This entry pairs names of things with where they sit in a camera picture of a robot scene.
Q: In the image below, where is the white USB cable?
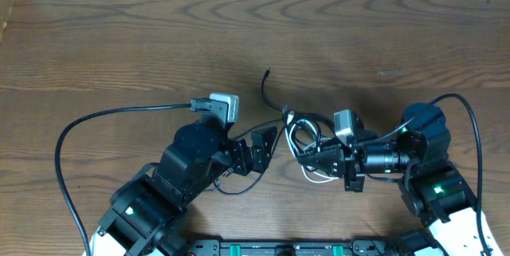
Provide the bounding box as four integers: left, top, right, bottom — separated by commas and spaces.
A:
285, 110, 343, 184

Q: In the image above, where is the black USB cable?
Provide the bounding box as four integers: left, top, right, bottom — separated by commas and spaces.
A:
214, 68, 339, 196

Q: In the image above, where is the black cable blue connector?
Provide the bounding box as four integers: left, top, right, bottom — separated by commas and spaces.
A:
282, 107, 334, 158

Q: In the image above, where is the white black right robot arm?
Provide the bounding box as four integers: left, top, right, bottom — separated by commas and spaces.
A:
297, 103, 502, 255

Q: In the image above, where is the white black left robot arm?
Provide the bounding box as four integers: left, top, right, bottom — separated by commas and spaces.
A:
90, 112, 277, 255

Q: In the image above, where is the black left camera cable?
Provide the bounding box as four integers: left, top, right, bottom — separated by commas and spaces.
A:
54, 96, 216, 256

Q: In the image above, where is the black camera cable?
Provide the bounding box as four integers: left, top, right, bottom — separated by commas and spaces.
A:
54, 96, 216, 256
354, 93, 492, 256

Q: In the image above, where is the black right camera cable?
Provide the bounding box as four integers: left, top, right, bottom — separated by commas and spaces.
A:
354, 93, 492, 256

